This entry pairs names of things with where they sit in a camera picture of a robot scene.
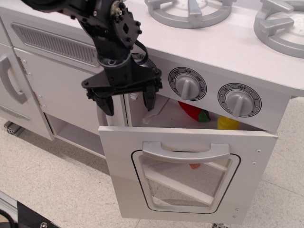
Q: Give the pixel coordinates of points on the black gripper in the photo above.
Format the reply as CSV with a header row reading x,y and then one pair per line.
x,y
128,78

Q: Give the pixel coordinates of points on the silver oven door handle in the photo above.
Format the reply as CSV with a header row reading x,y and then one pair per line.
x,y
155,151

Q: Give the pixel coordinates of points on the white oven door with window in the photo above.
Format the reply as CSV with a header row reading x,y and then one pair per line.
x,y
216,192

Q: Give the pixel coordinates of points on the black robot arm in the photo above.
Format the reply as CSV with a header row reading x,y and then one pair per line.
x,y
114,32

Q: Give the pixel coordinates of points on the left grey stove knob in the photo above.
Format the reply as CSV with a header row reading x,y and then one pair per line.
x,y
138,57

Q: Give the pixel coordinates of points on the grey stove knob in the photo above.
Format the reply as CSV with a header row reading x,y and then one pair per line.
x,y
138,57
187,83
239,100

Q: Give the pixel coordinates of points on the middle grey stove knob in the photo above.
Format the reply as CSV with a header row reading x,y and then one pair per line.
x,y
187,83

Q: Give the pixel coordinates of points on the silver vent grille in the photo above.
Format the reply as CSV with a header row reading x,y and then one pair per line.
x,y
56,44

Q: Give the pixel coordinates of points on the white middle cabinet door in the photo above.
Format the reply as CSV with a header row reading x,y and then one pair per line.
x,y
58,86

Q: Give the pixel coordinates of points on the white cabinet door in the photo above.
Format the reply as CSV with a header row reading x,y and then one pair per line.
x,y
58,86
18,103

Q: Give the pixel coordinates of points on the red toy pepper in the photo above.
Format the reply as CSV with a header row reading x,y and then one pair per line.
x,y
198,114

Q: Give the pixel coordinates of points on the orange red toy food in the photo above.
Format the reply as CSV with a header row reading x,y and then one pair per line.
x,y
194,165

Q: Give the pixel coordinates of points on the yellow toy bottle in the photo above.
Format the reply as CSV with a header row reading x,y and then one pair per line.
x,y
225,123

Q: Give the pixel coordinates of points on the white toy kitchen stove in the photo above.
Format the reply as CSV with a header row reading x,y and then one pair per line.
x,y
228,52

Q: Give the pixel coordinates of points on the middle silver burner grate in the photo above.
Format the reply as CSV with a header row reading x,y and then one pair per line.
x,y
195,18

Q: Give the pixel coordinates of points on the silver burner grate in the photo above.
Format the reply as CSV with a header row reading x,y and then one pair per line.
x,y
195,18
279,24

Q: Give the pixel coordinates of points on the white left cabinet door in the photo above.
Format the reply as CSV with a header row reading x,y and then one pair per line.
x,y
18,103

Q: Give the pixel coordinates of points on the right grey stove knob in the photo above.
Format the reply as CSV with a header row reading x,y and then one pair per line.
x,y
239,100

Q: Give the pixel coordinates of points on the right silver burner grate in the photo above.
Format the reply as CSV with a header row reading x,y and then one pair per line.
x,y
279,24

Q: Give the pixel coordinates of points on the aluminium frame rail left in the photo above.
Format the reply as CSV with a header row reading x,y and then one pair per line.
x,y
13,128

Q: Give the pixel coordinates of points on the aluminium frame rail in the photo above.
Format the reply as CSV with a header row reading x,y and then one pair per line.
x,y
13,128
220,225

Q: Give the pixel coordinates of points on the silver left cabinet handle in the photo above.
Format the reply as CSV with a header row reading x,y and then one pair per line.
x,y
5,66

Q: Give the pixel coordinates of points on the aluminium frame rail right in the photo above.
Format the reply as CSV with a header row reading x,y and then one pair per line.
x,y
220,225

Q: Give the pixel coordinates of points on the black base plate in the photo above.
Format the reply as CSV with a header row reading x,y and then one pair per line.
x,y
27,218

